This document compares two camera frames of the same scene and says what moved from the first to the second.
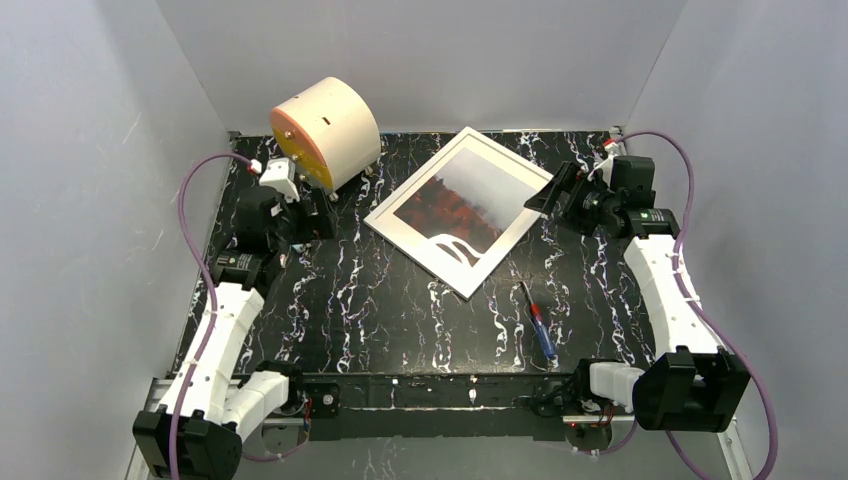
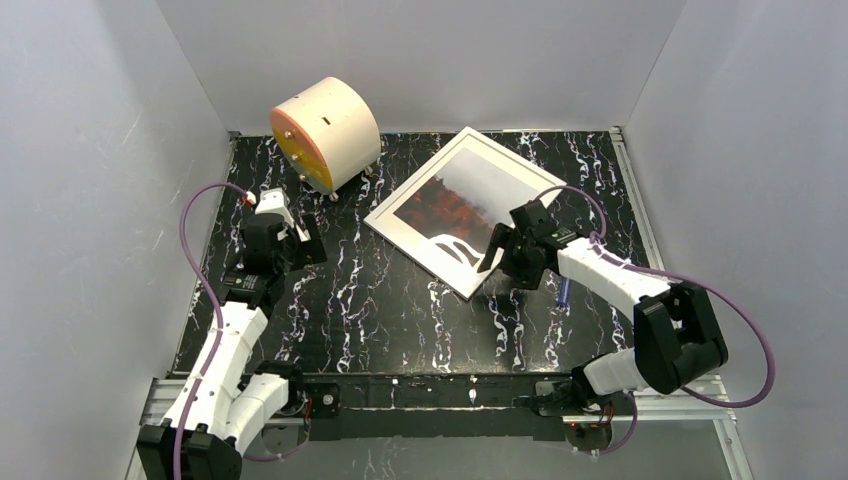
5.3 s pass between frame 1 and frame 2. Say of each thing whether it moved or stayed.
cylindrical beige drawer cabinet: stayed
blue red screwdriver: moved
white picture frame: stayed
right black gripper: moved
